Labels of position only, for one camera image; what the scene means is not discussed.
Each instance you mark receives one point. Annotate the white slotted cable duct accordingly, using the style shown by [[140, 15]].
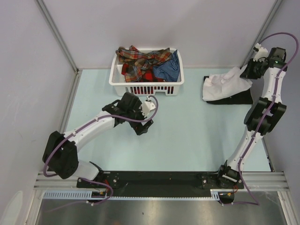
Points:
[[94, 195]]

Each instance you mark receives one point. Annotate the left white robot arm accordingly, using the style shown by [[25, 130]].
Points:
[[61, 153]]

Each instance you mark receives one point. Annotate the aluminium frame rail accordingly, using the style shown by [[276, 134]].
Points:
[[265, 181]]

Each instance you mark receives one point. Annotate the left aluminium corner post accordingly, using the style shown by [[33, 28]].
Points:
[[56, 33]]

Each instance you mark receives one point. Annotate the red black plaid shirt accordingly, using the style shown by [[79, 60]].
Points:
[[148, 77]]

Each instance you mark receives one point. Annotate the brown plaid shirt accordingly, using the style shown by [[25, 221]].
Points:
[[136, 63]]

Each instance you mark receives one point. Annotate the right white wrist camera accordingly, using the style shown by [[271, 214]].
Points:
[[261, 53]]

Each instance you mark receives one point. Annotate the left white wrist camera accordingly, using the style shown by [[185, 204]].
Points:
[[147, 106]]

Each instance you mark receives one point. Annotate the white long sleeve shirt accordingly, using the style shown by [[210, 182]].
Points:
[[220, 86]]

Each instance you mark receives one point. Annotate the folded black shirt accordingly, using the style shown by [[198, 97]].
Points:
[[243, 98]]

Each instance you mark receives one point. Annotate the aluminium corner post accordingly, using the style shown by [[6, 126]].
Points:
[[56, 33], [270, 16]]

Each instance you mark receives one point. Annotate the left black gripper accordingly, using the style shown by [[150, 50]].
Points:
[[143, 129]]

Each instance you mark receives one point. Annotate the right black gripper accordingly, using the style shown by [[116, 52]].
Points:
[[248, 72]]

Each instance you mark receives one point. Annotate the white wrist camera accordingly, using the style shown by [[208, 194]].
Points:
[[261, 53], [147, 106]]

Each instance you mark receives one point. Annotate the right aluminium corner post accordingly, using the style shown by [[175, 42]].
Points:
[[270, 16]]

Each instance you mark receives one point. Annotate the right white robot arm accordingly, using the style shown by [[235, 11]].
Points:
[[264, 114]]

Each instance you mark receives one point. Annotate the blue checked shirt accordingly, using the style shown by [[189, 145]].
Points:
[[168, 71]]

